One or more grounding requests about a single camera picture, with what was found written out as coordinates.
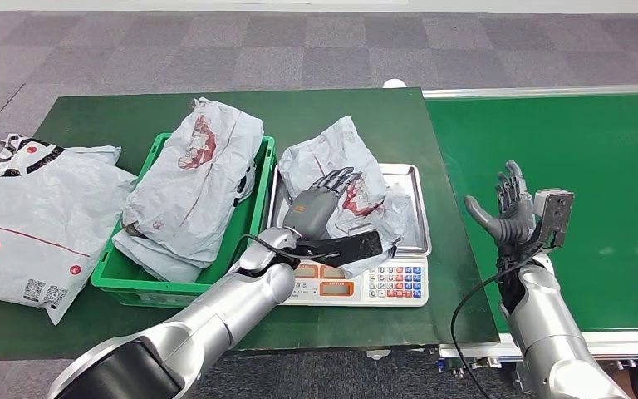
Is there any green plastic crate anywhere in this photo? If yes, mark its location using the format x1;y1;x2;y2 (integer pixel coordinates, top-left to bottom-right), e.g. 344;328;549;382
90;131;276;309

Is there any dark green table board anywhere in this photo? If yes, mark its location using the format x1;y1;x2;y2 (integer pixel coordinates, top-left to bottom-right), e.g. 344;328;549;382
0;87;501;362

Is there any large grey bag red print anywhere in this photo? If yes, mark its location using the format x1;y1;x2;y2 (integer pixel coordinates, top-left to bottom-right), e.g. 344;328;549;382
0;145;137;326

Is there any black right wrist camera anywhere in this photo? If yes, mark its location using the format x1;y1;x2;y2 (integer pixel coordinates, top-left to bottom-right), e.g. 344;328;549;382
532;188;576;252

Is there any electronic scale with steel tray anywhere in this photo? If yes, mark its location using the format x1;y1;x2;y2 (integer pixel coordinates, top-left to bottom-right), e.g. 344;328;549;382
266;163;433;308

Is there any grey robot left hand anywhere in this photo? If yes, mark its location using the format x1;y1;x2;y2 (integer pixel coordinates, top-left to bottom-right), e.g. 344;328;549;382
282;166;364;242

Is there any grey parcel small red print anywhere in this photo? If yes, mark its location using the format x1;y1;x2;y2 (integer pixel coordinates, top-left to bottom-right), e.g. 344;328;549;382
122;97;265;271

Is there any small grey parcel black print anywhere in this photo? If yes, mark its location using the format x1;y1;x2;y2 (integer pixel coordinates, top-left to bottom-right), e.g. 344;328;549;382
111;160;258;284

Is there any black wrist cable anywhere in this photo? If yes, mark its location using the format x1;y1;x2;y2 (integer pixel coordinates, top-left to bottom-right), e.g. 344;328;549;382
238;234;342;263
449;248;540;399

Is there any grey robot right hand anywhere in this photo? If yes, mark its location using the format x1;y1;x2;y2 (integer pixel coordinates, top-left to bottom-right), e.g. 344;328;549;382
464;160;537;249

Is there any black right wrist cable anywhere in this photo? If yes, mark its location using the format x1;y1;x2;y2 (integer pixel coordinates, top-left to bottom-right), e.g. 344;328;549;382
449;248;540;399

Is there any flat grey bag black print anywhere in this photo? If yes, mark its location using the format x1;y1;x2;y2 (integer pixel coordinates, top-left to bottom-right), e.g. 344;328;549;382
0;133;122;191

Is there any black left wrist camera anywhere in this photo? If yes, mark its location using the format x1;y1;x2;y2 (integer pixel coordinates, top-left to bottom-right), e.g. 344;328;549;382
296;229;385;269

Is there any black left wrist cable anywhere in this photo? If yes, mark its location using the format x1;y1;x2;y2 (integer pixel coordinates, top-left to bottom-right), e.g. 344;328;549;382
238;234;342;263

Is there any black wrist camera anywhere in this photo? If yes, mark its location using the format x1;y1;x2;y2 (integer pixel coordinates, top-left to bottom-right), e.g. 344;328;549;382
532;188;576;252
296;229;385;269

